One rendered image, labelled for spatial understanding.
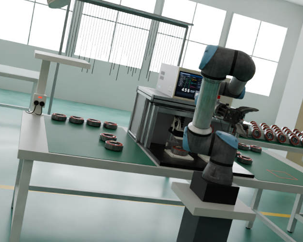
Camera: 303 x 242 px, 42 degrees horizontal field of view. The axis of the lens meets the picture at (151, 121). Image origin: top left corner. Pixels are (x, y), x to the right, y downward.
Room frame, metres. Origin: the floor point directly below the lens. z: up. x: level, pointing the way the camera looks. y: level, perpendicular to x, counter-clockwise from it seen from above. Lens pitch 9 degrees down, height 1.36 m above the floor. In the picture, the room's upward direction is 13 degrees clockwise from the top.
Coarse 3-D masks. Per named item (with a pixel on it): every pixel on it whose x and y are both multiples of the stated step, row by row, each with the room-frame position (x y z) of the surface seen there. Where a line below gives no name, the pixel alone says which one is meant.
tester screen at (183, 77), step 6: (180, 72) 2.61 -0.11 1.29; (180, 78) 2.62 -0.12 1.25; (186, 78) 2.63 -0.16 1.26; (192, 78) 2.64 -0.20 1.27; (198, 78) 2.66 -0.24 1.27; (180, 84) 2.62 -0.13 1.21; (186, 84) 2.63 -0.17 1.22; (192, 84) 2.65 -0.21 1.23; (198, 84) 2.66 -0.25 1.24; (180, 90) 2.62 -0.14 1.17; (192, 90) 2.65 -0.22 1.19; (198, 90) 2.66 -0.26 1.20; (186, 96) 2.64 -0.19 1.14
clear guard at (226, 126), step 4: (216, 116) 2.57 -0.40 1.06; (220, 120) 2.47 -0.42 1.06; (240, 120) 2.66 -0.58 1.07; (224, 124) 2.46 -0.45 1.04; (228, 124) 2.47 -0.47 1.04; (244, 124) 2.52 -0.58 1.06; (248, 124) 2.54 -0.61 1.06; (224, 128) 2.44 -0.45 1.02; (228, 128) 2.45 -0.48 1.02; (232, 128) 2.46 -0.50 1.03; (248, 128) 2.52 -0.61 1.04; (252, 128) 2.53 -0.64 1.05; (236, 132) 2.45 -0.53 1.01; (248, 132) 2.49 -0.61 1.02; (252, 132) 2.51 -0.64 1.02
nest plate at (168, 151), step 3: (165, 150) 2.54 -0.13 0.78; (168, 150) 2.53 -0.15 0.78; (168, 153) 2.48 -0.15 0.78; (171, 153) 2.47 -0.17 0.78; (171, 156) 2.43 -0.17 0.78; (174, 156) 2.42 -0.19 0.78; (177, 156) 2.43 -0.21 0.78; (180, 156) 2.45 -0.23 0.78; (183, 156) 2.47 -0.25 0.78; (186, 156) 2.49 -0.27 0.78; (189, 156) 2.51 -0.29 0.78; (189, 159) 2.46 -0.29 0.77; (192, 159) 2.46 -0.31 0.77
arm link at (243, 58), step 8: (240, 56) 1.71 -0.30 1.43; (248, 56) 1.73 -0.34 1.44; (240, 64) 1.70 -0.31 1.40; (248, 64) 1.72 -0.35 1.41; (240, 72) 1.71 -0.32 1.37; (248, 72) 1.73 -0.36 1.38; (232, 80) 1.92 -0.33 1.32; (240, 80) 1.80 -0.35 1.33; (248, 80) 1.80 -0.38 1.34; (224, 88) 2.09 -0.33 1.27; (232, 88) 1.99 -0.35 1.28; (240, 88) 1.95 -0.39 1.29; (232, 96) 2.09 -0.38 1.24; (240, 96) 2.08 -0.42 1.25
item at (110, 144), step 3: (108, 141) 2.39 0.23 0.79; (111, 141) 2.41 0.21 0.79; (114, 141) 2.43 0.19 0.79; (105, 144) 2.36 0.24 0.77; (108, 144) 2.34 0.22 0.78; (111, 144) 2.34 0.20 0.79; (114, 144) 2.40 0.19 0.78; (117, 144) 2.41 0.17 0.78; (120, 144) 2.40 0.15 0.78; (108, 147) 2.34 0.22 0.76; (111, 147) 2.33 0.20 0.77; (114, 147) 2.34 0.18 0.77; (117, 147) 2.34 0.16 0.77; (120, 147) 2.35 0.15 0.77; (114, 150) 2.34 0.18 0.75; (117, 150) 2.34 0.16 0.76; (120, 150) 2.36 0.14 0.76
